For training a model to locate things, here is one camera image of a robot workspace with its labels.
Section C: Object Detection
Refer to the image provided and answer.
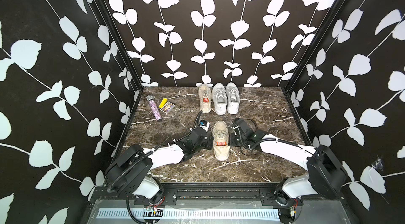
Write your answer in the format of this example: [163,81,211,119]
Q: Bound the white sneaker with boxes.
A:
[212,83,227,115]
[226,82,240,114]

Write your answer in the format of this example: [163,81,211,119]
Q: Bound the beige sneaker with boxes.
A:
[212,121,231,161]
[198,84,212,113]

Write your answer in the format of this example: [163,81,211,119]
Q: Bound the yellow wedge block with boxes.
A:
[159,98,168,109]

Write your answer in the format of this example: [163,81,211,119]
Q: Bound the purple glitter tube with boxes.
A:
[147,95,162,121]

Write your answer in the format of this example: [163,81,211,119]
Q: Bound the small purple card box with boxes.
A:
[160,101,175,114]

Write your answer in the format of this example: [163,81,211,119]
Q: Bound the white slotted cable duct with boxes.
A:
[95,208,282,221]

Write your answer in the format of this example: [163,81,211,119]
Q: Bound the white sneaker right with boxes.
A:
[226,82,240,114]

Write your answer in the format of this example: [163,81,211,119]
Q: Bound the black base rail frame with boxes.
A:
[88,182,349,207]

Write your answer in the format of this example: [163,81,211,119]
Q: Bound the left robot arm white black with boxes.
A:
[106,121,212,203]

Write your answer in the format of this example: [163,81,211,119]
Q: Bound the white sneaker left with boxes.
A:
[212,83,227,115]

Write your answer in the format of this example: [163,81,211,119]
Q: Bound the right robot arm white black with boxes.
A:
[230,118,348,205]

